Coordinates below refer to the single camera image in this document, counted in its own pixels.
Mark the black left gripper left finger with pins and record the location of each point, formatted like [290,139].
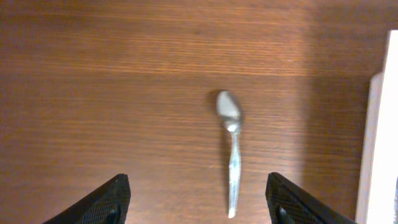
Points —
[108,204]

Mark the white plastic cutlery tray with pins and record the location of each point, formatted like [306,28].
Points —
[377,192]

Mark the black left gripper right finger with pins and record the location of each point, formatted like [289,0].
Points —
[289,204]

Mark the small bent spoon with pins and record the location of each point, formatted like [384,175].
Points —
[231,114]

